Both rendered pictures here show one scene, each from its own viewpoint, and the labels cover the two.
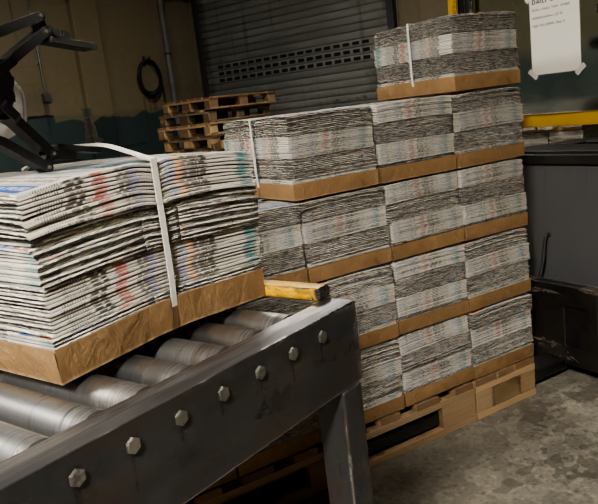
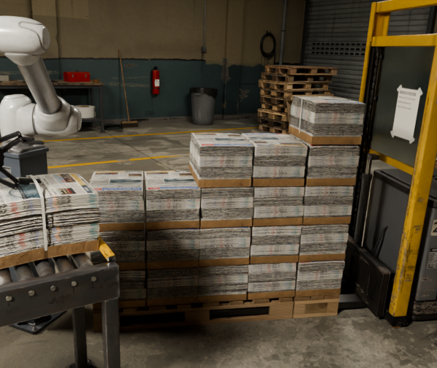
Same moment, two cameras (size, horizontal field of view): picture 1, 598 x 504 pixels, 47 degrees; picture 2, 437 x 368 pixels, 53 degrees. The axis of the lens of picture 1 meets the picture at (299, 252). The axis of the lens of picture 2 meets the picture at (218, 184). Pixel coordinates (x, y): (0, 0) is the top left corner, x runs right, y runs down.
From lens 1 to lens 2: 97 cm
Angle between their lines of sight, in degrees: 20
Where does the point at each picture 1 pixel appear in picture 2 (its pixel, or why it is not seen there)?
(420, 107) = (285, 150)
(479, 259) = (310, 236)
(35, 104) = (196, 52)
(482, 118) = (327, 161)
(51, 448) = not seen: outside the picture
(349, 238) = (227, 210)
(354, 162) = (237, 173)
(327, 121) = (224, 151)
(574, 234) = (397, 232)
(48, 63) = (209, 29)
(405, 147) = (271, 170)
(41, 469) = not seen: outside the picture
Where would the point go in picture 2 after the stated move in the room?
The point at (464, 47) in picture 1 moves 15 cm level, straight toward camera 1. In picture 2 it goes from (323, 120) to (311, 124)
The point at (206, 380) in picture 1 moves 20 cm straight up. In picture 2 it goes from (23, 287) to (17, 227)
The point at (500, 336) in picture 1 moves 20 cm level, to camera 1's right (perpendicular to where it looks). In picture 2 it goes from (317, 279) to (352, 286)
